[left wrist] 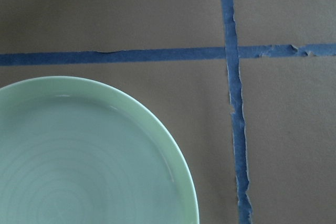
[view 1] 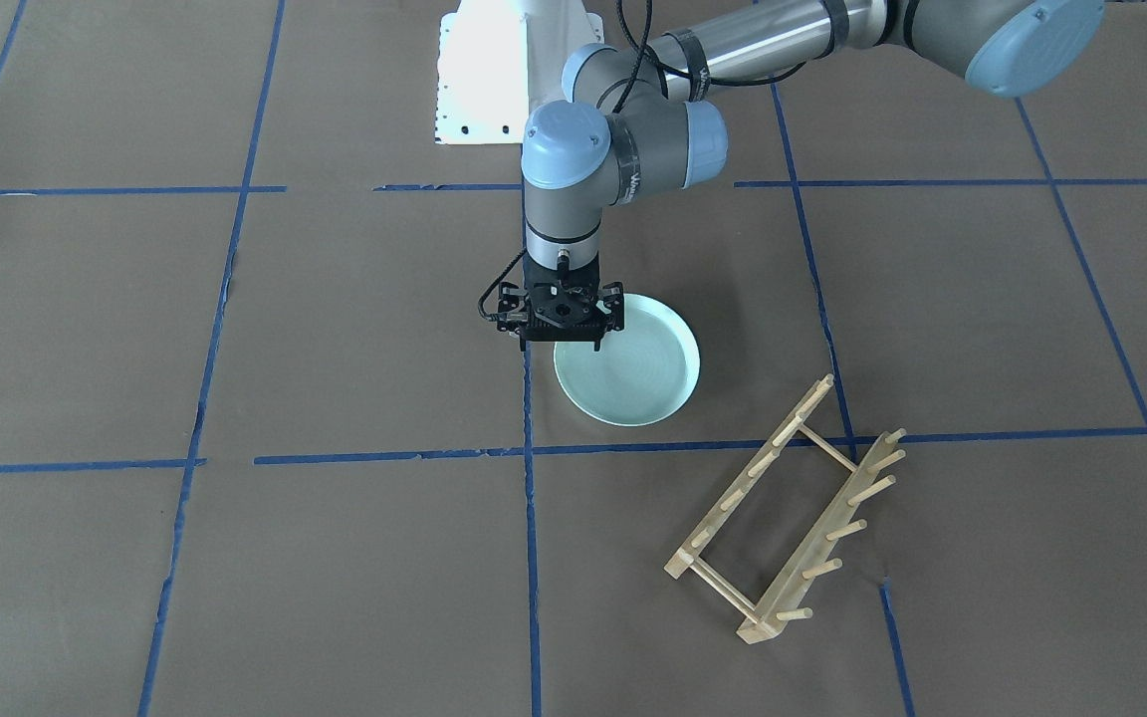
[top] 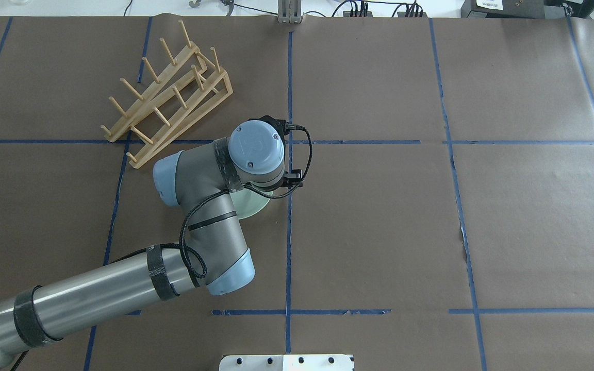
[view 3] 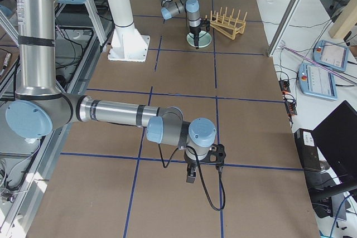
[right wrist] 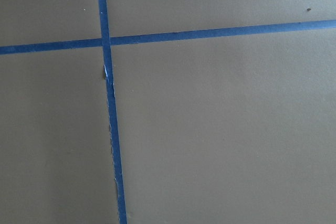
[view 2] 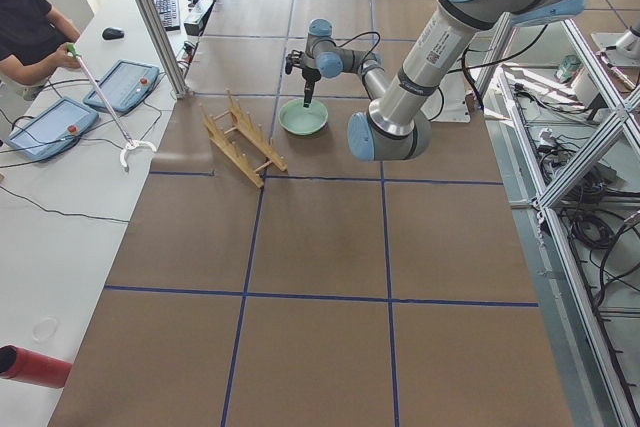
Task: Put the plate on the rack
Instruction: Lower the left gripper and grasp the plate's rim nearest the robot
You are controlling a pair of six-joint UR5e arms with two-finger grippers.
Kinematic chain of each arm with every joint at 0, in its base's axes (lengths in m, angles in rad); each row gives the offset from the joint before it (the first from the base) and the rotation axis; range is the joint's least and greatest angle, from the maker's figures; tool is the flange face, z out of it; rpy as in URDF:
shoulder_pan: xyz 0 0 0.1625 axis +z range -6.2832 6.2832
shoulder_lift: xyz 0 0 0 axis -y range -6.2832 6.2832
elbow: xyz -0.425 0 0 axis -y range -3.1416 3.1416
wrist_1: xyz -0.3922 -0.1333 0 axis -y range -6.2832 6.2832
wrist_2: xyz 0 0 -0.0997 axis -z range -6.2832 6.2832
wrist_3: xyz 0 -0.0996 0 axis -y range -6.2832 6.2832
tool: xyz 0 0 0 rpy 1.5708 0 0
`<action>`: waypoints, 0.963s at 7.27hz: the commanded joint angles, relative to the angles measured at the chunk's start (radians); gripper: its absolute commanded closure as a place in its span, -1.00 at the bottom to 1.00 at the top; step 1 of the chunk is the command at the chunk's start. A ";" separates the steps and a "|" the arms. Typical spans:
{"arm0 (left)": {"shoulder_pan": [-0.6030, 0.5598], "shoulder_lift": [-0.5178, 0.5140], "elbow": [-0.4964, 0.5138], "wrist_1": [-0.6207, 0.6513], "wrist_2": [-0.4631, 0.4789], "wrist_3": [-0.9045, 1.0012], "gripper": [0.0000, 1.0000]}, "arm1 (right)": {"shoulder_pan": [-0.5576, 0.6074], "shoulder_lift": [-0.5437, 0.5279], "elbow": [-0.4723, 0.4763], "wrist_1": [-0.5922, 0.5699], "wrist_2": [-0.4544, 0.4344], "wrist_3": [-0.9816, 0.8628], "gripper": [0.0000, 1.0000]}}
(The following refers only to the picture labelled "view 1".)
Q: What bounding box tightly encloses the brown paper table cover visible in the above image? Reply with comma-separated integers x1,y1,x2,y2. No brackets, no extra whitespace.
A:
0,0,1147,717

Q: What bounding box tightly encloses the wooden dish rack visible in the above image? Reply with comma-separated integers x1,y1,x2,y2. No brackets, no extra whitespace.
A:
664,373,906,644

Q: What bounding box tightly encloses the mint green plate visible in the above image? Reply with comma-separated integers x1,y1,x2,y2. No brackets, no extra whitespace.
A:
554,294,701,426

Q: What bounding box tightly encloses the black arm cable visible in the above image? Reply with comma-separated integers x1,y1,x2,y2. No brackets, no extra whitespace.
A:
477,0,813,322

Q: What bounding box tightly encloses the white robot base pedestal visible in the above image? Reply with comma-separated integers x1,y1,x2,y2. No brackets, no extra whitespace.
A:
431,0,606,146

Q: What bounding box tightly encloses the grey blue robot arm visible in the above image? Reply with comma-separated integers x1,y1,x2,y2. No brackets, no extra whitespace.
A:
478,1,1103,345

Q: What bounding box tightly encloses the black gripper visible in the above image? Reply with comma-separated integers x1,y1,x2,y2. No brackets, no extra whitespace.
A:
493,257,625,353

